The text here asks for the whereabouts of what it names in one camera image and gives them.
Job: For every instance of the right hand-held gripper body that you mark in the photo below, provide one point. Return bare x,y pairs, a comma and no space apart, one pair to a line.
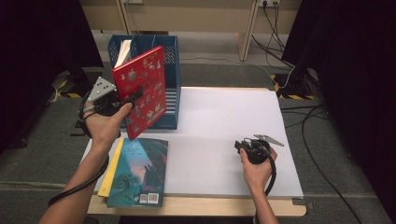
258,152

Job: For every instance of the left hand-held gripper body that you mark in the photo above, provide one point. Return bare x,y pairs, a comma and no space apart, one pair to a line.
102,90

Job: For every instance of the red illustrated book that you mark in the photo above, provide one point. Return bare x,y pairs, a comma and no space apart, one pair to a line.
146,71

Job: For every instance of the blue plastic file rack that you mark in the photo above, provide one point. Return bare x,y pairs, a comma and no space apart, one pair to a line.
172,102

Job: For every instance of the white book with green print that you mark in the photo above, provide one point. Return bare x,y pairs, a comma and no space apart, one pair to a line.
124,53

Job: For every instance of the teal illustrated book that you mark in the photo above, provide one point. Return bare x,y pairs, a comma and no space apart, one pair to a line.
140,174

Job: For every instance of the yellow book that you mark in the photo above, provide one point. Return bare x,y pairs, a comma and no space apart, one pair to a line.
109,177

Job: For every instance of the person's right hand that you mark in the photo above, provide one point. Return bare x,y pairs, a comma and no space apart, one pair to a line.
258,175

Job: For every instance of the person's left hand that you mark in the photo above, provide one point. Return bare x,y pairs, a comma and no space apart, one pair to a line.
104,130

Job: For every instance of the black stand base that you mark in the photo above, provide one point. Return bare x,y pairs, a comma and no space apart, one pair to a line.
295,84
77,82

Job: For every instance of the white table cover sheet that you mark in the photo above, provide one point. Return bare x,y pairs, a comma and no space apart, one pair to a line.
211,124

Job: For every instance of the light wooden table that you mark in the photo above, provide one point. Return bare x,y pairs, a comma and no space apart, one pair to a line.
218,207

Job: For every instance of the black curtain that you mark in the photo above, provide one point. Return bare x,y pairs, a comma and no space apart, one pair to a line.
31,62
358,62

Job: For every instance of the grey table bracket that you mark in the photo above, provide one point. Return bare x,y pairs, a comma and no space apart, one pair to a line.
303,203

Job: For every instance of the white wall socket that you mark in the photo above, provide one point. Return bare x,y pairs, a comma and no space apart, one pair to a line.
269,2
133,1

